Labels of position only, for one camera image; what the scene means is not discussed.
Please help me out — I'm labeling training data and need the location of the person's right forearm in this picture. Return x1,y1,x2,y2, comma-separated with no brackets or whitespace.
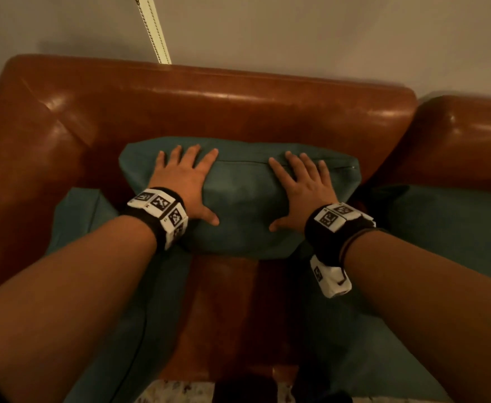
341,230,491,403

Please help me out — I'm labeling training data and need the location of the patterned light rug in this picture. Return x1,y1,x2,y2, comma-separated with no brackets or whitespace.
134,379,297,403

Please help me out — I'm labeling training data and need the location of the person's left hand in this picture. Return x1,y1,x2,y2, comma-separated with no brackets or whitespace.
148,144,220,226

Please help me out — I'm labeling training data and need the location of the large teal seat cushion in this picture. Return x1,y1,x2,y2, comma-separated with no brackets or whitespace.
298,184,491,403

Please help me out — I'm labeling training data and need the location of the person's right hand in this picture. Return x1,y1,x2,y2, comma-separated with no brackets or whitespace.
268,151,339,233

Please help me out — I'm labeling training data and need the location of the white blind strip with chain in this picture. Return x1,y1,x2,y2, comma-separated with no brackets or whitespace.
133,0,172,65

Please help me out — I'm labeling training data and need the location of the brown hair tie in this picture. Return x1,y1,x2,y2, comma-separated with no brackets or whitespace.
338,227,382,267

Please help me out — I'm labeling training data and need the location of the brown leather armchair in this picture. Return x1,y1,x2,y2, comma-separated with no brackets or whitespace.
0,54,418,384
367,95,491,194

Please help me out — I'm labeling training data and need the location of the person's left forearm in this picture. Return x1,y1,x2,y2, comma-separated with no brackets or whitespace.
0,215,158,403

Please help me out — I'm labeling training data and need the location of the teal throw cushion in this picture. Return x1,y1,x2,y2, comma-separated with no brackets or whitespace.
118,136,362,260

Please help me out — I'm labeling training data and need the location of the black wrist band with markers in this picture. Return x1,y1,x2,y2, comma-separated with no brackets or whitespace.
304,201,377,299
121,186,189,252

